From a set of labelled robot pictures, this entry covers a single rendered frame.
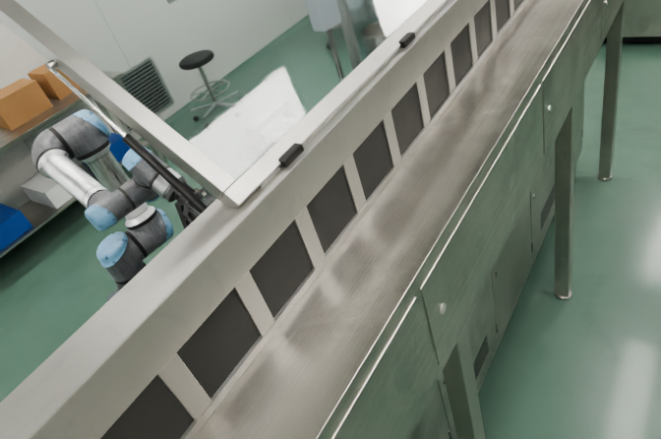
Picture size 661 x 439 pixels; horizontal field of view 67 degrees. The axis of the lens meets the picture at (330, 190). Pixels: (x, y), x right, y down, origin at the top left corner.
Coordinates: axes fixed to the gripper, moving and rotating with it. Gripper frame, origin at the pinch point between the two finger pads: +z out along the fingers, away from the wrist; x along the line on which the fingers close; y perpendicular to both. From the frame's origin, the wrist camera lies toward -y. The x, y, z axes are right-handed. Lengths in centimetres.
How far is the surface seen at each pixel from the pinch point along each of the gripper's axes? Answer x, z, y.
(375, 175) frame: 9, 20, 46
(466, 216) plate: 12, 39, 50
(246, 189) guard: -19, 7, 59
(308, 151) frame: -7, 10, 59
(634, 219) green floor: 174, 139, -48
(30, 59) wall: 118, -262, -232
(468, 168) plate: 21, 34, 52
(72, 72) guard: -22, -25, 59
